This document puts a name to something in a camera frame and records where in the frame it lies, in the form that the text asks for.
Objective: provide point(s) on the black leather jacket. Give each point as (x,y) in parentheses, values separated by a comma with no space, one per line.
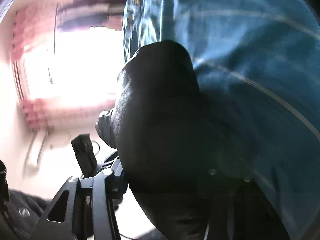
(167,140)

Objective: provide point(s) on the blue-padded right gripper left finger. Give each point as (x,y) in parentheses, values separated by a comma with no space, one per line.
(83,205)

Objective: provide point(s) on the blue striped bed cover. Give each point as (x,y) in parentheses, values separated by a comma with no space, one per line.
(257,63)

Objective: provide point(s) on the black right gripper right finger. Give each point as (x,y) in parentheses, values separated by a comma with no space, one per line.
(239,210)

